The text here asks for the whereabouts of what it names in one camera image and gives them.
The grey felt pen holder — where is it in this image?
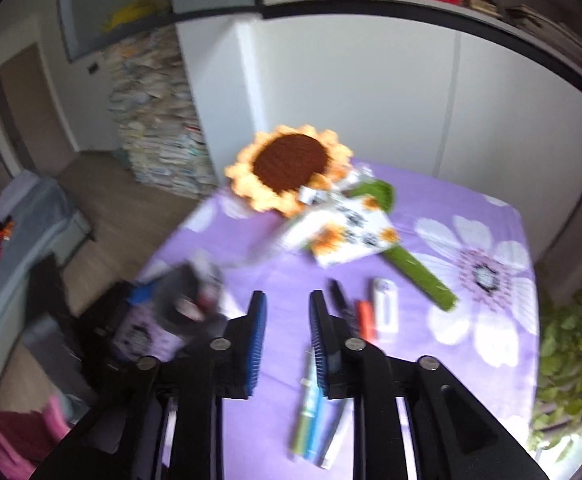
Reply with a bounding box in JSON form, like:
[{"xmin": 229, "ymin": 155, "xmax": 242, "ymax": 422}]
[{"xmin": 112, "ymin": 259, "xmax": 227, "ymax": 362}]

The white correction tape dispenser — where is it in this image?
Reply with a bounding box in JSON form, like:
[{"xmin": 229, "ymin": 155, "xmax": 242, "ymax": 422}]
[{"xmin": 371, "ymin": 278, "xmax": 399, "ymax": 339}]

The green gel pen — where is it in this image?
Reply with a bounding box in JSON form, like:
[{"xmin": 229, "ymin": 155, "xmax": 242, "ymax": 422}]
[{"xmin": 290, "ymin": 350, "xmax": 318, "ymax": 460}]

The blue gel pen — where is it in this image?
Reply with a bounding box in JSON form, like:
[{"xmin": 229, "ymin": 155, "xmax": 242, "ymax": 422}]
[{"xmin": 302, "ymin": 360, "xmax": 325, "ymax": 462}]

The orange utility knife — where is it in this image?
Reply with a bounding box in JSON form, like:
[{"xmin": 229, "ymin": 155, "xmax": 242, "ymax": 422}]
[{"xmin": 355, "ymin": 300, "xmax": 377, "ymax": 342}]

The black marker pen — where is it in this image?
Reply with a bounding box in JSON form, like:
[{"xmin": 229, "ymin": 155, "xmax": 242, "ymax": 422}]
[{"xmin": 328, "ymin": 280, "xmax": 358, "ymax": 336}]

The grey sofa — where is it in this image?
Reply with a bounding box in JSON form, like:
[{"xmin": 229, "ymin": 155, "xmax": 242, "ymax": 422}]
[{"xmin": 0, "ymin": 170, "xmax": 93, "ymax": 376}]

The green potted plant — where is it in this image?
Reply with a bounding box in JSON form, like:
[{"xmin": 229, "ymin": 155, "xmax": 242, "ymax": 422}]
[{"xmin": 530, "ymin": 284, "xmax": 582, "ymax": 455}]

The purple floral tablecloth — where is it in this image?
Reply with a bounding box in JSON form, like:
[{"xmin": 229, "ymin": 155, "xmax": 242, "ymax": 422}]
[{"xmin": 140, "ymin": 166, "xmax": 538, "ymax": 479}]

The sunflower greeting card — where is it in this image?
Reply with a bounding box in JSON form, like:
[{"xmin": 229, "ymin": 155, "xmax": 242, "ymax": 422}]
[{"xmin": 281, "ymin": 194, "xmax": 399, "ymax": 268}]

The tall stack of magazines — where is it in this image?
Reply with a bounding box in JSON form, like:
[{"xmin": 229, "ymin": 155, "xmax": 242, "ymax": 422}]
[{"xmin": 104, "ymin": 25, "xmax": 218, "ymax": 198}]

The crochet sunflower with green stem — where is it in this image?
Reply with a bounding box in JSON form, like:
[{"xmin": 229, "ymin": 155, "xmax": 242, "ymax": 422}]
[{"xmin": 225, "ymin": 125, "xmax": 458, "ymax": 311}]

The white printed ribbon bow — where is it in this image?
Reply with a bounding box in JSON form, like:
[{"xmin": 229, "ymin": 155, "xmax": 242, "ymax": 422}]
[{"xmin": 240, "ymin": 167, "xmax": 378, "ymax": 266}]

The yellow plush toy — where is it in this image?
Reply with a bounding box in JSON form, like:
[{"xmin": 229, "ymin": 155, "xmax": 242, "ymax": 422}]
[{"xmin": 100, "ymin": 0, "xmax": 172, "ymax": 32}]

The white bookcase with shelves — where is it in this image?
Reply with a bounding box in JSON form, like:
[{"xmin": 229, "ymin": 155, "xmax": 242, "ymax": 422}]
[{"xmin": 173, "ymin": 0, "xmax": 582, "ymax": 255}]

